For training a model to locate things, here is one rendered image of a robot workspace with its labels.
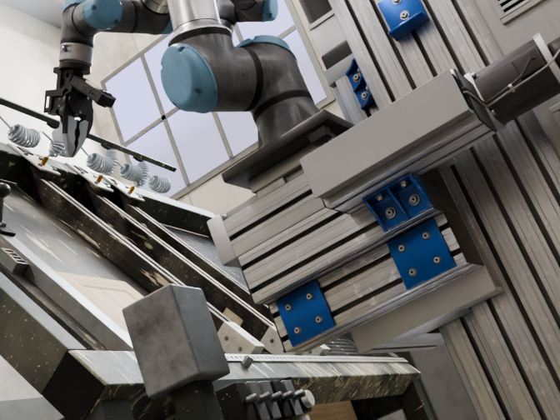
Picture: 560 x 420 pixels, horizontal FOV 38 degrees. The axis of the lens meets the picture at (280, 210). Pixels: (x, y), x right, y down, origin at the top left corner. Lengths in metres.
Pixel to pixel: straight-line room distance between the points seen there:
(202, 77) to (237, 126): 4.74
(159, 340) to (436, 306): 0.51
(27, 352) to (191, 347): 0.38
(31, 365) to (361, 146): 0.84
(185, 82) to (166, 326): 0.45
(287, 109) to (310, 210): 0.19
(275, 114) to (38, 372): 0.70
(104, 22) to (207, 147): 4.47
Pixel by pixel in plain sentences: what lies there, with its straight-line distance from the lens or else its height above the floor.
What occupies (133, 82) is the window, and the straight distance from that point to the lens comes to 6.84.
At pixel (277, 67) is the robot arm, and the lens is 1.47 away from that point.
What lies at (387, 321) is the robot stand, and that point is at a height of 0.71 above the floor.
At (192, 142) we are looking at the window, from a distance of 6.32.
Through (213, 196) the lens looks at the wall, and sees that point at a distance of 6.14.
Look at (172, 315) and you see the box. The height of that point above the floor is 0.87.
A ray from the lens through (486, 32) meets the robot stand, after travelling 1.51.
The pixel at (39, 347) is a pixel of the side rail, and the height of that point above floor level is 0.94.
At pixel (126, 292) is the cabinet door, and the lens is 2.31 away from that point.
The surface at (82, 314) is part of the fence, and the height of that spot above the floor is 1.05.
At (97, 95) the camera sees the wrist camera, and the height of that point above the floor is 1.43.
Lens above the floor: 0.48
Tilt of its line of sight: 19 degrees up
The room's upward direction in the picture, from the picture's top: 22 degrees counter-clockwise
